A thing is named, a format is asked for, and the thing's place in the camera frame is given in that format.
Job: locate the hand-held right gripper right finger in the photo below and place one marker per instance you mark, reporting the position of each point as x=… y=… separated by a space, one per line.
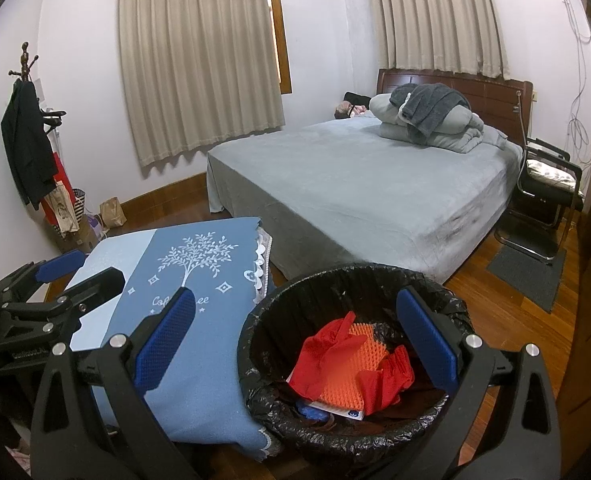
x=428 y=340

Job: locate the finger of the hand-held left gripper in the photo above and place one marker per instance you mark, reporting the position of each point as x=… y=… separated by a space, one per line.
x=100 y=282
x=60 y=266

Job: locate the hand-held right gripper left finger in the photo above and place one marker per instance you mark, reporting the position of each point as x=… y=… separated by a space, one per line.
x=165 y=345

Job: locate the orange foam net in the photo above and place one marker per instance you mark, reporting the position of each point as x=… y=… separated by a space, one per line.
x=343 y=391

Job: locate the white paper packet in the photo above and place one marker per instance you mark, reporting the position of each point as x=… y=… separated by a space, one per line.
x=349 y=412

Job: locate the black-lined waste bin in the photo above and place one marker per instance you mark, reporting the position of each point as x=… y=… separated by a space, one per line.
x=275 y=320

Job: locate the blue plastic bag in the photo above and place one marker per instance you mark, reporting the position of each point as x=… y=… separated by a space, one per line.
x=311 y=411

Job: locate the cardboard box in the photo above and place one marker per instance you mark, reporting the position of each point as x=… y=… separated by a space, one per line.
x=83 y=245

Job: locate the blue tree-print tablecloth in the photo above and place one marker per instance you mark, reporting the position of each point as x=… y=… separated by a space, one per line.
x=200 y=360

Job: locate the purple bag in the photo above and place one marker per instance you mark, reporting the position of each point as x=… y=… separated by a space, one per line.
x=94 y=225

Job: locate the beige tote bag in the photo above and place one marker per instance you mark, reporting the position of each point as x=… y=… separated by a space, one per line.
x=63 y=210

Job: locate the striped bag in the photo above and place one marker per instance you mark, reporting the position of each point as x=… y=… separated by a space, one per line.
x=79 y=205

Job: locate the brown paper bag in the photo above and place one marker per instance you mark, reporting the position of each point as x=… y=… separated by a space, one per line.
x=113 y=214

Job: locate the grey floor mat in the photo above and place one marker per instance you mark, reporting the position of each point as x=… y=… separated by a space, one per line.
x=525 y=275

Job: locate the black coat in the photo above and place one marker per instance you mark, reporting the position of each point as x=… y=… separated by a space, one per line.
x=25 y=145

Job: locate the white lace table cover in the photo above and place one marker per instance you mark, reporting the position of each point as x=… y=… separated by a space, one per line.
x=264 y=255

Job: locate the grey bed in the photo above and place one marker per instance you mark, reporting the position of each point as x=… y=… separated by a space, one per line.
x=350 y=190

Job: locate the black metal chair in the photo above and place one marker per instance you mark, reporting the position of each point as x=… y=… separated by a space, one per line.
x=540 y=210

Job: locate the dark wooden coat rack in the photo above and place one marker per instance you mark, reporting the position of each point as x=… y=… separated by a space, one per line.
x=24 y=60

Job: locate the grey folded duvet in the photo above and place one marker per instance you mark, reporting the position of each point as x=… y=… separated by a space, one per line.
x=455 y=132

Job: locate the patterned chair cushion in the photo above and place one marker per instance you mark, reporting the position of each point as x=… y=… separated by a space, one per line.
x=550 y=170

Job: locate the dark grey towel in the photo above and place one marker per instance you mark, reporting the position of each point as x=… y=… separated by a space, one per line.
x=425 y=105

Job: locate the grey pillow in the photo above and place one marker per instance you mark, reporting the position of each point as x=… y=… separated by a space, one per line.
x=383 y=105

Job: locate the wide beige curtain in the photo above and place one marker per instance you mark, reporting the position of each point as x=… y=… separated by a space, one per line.
x=200 y=60

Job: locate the stuffed toy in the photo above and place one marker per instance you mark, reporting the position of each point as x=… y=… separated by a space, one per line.
x=350 y=102

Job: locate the folded grey blankets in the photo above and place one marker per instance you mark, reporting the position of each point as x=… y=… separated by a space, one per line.
x=495 y=95

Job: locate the narrow beige curtain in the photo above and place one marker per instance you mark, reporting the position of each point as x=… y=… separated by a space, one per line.
x=435 y=15

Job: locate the wooden window frame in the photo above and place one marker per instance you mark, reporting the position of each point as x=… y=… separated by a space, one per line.
x=283 y=50

